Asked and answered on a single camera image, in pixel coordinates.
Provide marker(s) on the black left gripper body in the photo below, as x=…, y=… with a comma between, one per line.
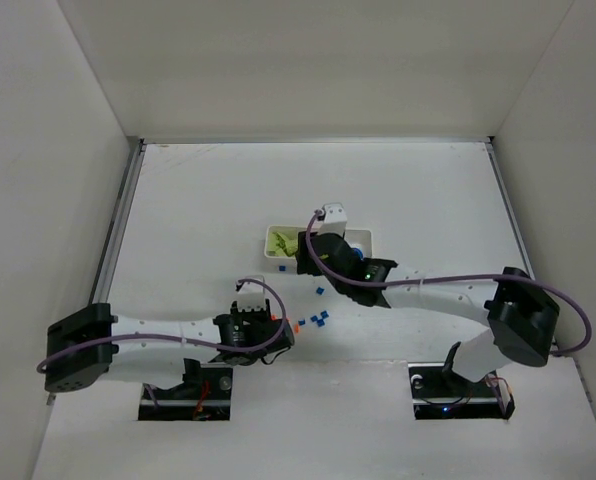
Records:
x=280, y=332

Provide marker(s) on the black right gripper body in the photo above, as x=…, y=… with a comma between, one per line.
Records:
x=304, y=253

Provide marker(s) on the light green lego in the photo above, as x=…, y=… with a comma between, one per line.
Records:
x=278, y=240

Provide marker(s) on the light green lego brick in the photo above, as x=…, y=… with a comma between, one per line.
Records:
x=290, y=247

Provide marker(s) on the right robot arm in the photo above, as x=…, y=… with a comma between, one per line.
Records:
x=519, y=316

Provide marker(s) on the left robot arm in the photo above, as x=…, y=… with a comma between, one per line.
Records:
x=93, y=344

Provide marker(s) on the white sorting tray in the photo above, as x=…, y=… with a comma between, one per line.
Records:
x=361, y=238

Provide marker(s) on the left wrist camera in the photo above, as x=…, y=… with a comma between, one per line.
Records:
x=250, y=293

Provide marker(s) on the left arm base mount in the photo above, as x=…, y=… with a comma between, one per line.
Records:
x=203, y=395

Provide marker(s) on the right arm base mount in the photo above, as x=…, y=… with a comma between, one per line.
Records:
x=438, y=393

